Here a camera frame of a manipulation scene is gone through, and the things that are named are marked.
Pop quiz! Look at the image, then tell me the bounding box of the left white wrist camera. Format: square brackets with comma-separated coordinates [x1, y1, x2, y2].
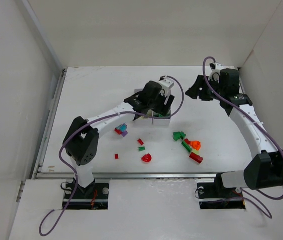
[158, 76, 174, 98]

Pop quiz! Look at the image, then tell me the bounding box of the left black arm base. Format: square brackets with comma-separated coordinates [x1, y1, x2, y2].
[60, 178, 110, 210]

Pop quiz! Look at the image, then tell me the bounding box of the small green lego piece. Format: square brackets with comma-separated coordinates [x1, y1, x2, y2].
[138, 146, 146, 152]

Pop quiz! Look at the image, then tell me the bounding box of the metal rail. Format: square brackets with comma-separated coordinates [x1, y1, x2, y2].
[32, 67, 272, 181]

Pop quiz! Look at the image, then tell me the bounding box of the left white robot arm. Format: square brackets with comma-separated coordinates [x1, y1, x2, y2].
[63, 76, 175, 197]

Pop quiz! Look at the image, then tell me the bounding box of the small red lego brick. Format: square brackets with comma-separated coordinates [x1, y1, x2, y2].
[137, 139, 145, 146]

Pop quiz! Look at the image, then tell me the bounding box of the green lego cluster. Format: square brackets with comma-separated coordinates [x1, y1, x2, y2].
[173, 131, 187, 142]

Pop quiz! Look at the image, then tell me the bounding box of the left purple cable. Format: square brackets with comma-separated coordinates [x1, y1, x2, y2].
[39, 75, 185, 237]

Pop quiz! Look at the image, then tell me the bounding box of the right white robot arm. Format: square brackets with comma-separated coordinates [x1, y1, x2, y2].
[185, 68, 283, 200]

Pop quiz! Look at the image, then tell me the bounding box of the red round lego piece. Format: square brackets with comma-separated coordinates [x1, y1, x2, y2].
[141, 153, 153, 164]

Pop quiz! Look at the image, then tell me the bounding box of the cyan lego block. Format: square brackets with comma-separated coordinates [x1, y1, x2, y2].
[118, 124, 128, 132]

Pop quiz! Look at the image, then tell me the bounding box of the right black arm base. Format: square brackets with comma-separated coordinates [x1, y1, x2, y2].
[196, 173, 246, 210]

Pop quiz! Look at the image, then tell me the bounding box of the small purple lego brick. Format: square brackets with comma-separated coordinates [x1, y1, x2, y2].
[121, 131, 128, 137]

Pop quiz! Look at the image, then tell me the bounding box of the long green lego brick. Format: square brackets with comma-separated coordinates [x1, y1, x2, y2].
[181, 141, 193, 153]

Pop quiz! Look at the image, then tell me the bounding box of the red brick under cyan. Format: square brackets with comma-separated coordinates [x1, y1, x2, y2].
[114, 128, 123, 135]

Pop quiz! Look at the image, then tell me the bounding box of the large red lego brick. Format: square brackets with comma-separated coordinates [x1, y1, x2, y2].
[189, 152, 204, 164]

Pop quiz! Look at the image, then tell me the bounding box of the white divided sorting container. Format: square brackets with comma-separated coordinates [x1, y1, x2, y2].
[132, 88, 173, 128]

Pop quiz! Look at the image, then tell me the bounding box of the orange lego piece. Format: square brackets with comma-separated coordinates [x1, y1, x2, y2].
[190, 140, 202, 151]

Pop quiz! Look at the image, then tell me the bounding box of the pale lime lego brick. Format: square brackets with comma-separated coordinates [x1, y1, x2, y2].
[191, 149, 200, 156]

